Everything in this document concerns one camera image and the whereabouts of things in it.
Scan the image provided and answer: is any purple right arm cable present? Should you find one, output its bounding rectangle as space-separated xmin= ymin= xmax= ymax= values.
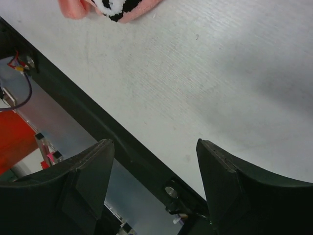
xmin=0 ymin=70 xmax=34 ymax=110

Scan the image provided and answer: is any pink panda towel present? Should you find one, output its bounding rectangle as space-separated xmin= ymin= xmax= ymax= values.
xmin=58 ymin=0 xmax=161 ymax=24

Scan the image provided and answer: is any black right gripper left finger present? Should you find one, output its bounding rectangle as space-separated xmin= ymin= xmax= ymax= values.
xmin=0 ymin=140 xmax=114 ymax=235

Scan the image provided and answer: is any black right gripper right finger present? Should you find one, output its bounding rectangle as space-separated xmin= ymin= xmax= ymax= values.
xmin=196 ymin=140 xmax=313 ymax=235

